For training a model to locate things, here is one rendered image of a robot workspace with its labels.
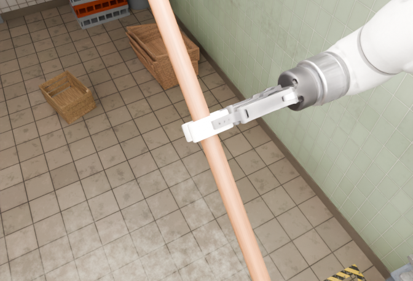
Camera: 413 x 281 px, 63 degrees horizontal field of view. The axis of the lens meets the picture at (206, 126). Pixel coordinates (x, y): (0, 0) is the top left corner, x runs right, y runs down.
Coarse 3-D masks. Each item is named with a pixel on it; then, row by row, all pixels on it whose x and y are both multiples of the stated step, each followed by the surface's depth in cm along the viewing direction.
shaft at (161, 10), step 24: (168, 24) 52; (168, 48) 53; (192, 72) 53; (192, 96) 53; (192, 120) 55; (216, 144) 54; (216, 168) 55; (240, 216) 55; (240, 240) 56; (264, 264) 57
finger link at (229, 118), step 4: (236, 112) 52; (240, 112) 52; (244, 112) 52; (224, 116) 53; (228, 116) 53; (232, 116) 53; (236, 116) 53; (240, 116) 52; (216, 120) 52; (220, 120) 52; (224, 120) 53; (228, 120) 53; (232, 120) 53; (236, 120) 53; (240, 120) 52; (212, 124) 53; (216, 124) 52; (220, 124) 52; (224, 124) 53; (228, 124) 53; (216, 128) 52
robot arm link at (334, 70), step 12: (312, 60) 59; (324, 60) 59; (336, 60) 59; (312, 72) 59; (324, 72) 57; (336, 72) 58; (324, 84) 57; (336, 84) 58; (348, 84) 59; (324, 96) 58; (336, 96) 60
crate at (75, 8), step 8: (96, 0) 383; (104, 0) 387; (112, 0) 392; (120, 0) 408; (80, 8) 380; (88, 8) 397; (96, 8) 397; (104, 8) 394; (112, 8) 399; (80, 16) 386
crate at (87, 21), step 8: (72, 8) 403; (120, 8) 404; (88, 16) 391; (96, 16) 396; (104, 16) 401; (112, 16) 406; (120, 16) 411; (80, 24) 396; (88, 24) 398; (96, 24) 403
